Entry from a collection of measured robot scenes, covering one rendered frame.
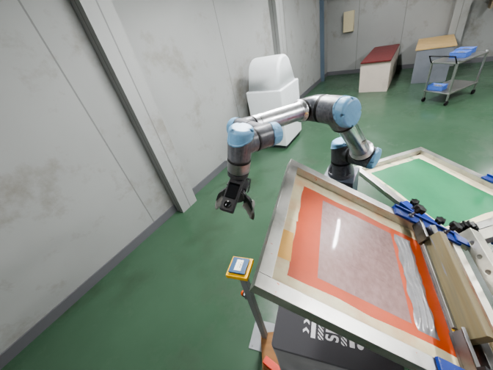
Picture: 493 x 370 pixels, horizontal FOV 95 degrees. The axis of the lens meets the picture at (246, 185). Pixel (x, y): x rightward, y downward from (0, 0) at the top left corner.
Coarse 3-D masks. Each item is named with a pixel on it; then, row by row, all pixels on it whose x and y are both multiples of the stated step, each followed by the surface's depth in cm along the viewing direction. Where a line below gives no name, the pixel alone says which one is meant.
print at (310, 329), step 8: (304, 320) 101; (304, 328) 98; (312, 328) 97; (320, 328) 97; (312, 336) 95; (320, 336) 94; (328, 336) 94; (336, 336) 93; (344, 344) 91; (352, 344) 90
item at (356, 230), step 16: (304, 192) 90; (304, 208) 83; (320, 208) 86; (336, 208) 89; (304, 224) 78; (320, 224) 80; (336, 224) 83; (352, 224) 86; (368, 224) 89; (352, 240) 80; (368, 240) 83; (384, 240) 86; (384, 256) 80; (416, 256) 85
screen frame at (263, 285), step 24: (288, 168) 91; (288, 192) 81; (336, 192) 96; (360, 192) 96; (384, 216) 96; (264, 240) 68; (264, 264) 58; (264, 288) 54; (288, 288) 56; (480, 288) 80; (312, 312) 53; (336, 312) 56; (360, 336) 53; (384, 336) 55; (408, 360) 53; (432, 360) 55
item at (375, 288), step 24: (312, 240) 74; (336, 240) 77; (312, 264) 67; (336, 264) 70; (360, 264) 73; (384, 264) 77; (336, 288) 64; (360, 288) 67; (384, 288) 70; (432, 288) 77; (384, 312) 64; (408, 312) 67; (432, 312) 70
